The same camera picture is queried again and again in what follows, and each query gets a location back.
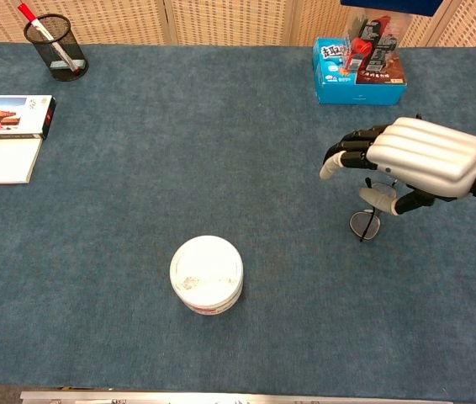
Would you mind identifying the white and yellow book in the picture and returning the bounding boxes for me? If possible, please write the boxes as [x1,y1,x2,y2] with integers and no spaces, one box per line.
[0,137,44,186]

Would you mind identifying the red and white marker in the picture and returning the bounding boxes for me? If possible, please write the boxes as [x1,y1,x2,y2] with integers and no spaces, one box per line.
[17,2,82,77]

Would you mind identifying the black mesh pen holder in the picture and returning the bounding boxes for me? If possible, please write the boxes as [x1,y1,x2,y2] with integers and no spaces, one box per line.
[24,13,90,82]

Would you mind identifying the white eraser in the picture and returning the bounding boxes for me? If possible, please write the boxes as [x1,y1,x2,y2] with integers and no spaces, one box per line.
[50,60,86,71]

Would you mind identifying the blue table cloth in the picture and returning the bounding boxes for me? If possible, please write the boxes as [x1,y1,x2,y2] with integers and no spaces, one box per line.
[0,40,476,392]

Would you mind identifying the dark blue board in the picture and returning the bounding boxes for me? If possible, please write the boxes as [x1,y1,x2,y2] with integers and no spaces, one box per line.
[340,0,443,19]

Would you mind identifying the silver metal rail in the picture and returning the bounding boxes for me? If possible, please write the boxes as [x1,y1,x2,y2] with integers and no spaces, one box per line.
[19,390,454,404]

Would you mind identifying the white round plastic jar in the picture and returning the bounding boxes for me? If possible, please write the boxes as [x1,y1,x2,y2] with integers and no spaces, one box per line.
[169,235,245,316]

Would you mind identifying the dark snack packet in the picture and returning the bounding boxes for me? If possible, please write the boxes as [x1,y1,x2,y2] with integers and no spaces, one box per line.
[354,16,406,85]

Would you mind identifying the blue tissue box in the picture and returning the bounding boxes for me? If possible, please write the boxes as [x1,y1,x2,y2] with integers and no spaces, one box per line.
[311,36,408,106]

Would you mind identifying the red snack packet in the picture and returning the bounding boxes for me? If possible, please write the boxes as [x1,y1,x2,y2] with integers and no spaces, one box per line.
[344,36,374,72]

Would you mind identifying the thin black metal eyeglasses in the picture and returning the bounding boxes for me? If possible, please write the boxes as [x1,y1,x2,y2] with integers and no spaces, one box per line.
[349,112,422,244]

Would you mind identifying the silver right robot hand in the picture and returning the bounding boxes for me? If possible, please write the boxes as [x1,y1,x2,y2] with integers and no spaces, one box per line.
[319,116,476,216]

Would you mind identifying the woven folding screen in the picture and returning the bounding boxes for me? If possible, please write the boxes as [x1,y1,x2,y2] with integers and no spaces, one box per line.
[0,0,476,48]

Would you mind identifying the book with palace picture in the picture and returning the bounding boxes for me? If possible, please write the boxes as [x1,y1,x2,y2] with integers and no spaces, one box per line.
[0,94,57,141]

